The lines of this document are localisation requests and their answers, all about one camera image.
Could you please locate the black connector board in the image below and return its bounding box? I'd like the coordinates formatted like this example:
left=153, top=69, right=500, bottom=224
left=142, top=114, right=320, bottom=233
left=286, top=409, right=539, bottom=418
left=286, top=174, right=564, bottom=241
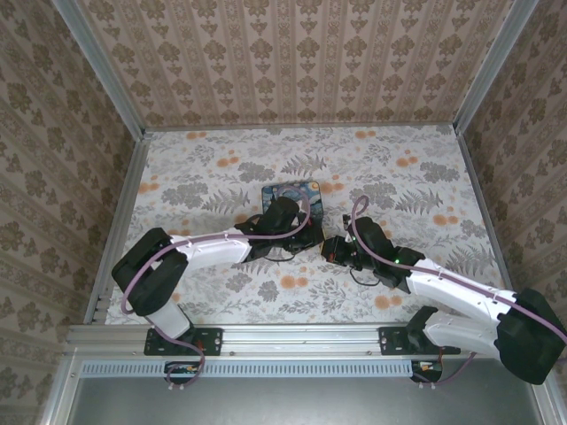
left=409, top=359, right=444, bottom=384
left=164, top=360, right=201, bottom=385

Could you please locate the aluminium side rail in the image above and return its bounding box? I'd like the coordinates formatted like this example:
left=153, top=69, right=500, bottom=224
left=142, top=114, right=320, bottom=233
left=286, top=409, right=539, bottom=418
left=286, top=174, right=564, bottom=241
left=83, top=129, right=154, bottom=327
left=454, top=123, right=540, bottom=327

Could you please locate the aluminium lower frame bar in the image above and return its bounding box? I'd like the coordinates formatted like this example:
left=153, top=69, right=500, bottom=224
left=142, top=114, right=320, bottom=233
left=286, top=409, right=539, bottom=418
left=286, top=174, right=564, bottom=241
left=39, top=353, right=85, bottom=425
left=522, top=380, right=553, bottom=425

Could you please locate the grey metal panel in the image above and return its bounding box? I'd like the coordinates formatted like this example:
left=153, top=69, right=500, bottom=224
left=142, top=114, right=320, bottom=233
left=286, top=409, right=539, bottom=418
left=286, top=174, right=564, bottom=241
left=66, top=359, right=544, bottom=425

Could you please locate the blue starry night tin box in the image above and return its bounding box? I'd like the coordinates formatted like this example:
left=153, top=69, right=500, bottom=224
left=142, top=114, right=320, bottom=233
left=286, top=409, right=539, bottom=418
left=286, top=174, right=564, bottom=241
left=260, top=180, right=324, bottom=234

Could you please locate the thin aluminium rear rail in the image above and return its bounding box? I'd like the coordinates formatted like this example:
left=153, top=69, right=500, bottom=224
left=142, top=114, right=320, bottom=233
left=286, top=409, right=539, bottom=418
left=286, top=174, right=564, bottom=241
left=144, top=124, right=460, bottom=133

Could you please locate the floral patterned table cover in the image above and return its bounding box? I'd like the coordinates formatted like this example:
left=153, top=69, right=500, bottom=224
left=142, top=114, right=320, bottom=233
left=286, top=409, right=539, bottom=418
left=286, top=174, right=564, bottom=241
left=105, top=126, right=517, bottom=327

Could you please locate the white slotted cable duct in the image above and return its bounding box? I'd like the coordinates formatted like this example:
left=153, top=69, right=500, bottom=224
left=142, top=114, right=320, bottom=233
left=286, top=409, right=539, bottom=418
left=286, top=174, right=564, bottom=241
left=82, top=359, right=420, bottom=378

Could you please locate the aluminium upright post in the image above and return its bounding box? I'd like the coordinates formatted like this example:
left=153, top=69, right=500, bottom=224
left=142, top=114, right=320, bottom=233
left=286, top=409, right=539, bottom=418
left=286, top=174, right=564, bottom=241
left=51, top=0, right=147, bottom=136
left=454, top=0, right=541, bottom=134

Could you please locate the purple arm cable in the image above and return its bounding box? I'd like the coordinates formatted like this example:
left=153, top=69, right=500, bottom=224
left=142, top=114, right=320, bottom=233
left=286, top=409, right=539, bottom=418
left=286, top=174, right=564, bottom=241
left=120, top=183, right=314, bottom=393
left=341, top=196, right=567, bottom=390

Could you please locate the aluminium table edge rail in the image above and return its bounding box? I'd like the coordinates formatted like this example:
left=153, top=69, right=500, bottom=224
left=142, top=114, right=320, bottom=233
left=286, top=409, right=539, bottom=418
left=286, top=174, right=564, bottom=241
left=64, top=322, right=541, bottom=359

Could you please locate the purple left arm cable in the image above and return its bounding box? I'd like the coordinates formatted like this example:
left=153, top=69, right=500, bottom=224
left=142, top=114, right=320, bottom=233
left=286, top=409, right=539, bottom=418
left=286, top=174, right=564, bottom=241
left=120, top=183, right=314, bottom=393

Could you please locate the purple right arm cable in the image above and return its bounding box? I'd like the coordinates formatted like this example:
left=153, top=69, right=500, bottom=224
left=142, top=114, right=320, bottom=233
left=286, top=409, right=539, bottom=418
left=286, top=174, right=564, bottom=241
left=341, top=196, right=567, bottom=390

